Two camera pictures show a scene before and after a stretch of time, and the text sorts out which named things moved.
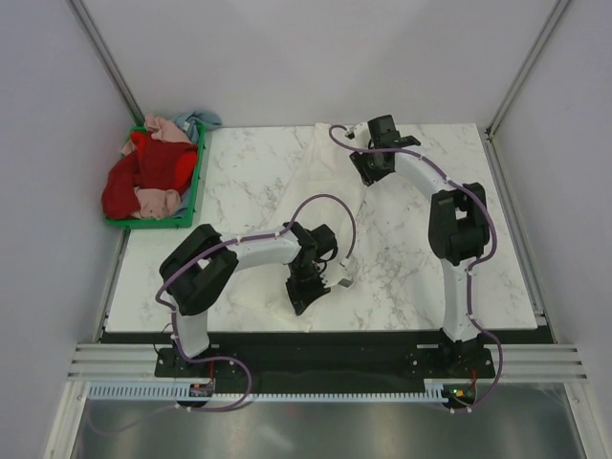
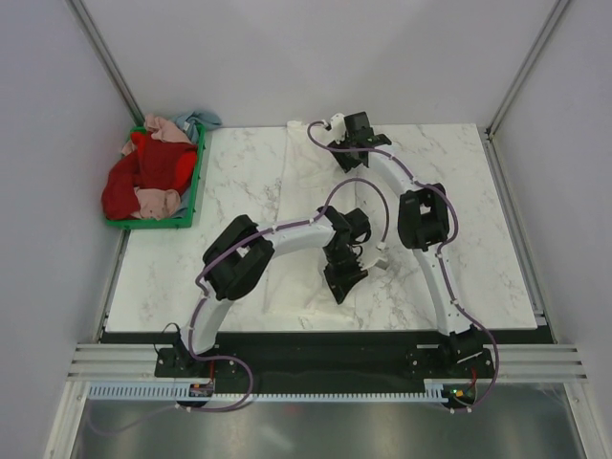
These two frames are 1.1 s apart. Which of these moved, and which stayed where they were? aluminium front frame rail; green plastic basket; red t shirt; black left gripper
Moved: black left gripper
Stayed: red t shirt; aluminium front frame rail; green plastic basket
